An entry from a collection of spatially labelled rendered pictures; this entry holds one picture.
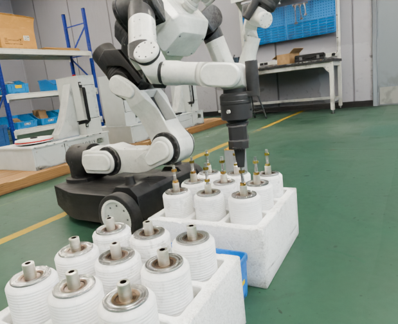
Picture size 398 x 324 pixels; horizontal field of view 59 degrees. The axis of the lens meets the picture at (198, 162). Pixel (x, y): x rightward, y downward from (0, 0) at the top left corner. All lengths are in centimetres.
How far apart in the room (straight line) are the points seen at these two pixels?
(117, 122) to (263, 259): 303
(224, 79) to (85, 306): 62
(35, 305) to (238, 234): 54
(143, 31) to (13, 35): 523
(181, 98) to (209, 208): 382
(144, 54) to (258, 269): 69
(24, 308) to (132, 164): 101
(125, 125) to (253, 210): 289
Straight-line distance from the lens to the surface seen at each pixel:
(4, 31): 627
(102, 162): 172
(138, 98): 153
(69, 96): 346
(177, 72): 103
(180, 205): 113
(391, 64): 601
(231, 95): 97
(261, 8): 163
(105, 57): 166
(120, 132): 386
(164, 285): 68
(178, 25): 137
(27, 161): 310
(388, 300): 107
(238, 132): 97
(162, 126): 150
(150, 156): 151
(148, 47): 108
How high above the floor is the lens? 58
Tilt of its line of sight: 12 degrees down
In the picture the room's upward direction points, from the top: 7 degrees counter-clockwise
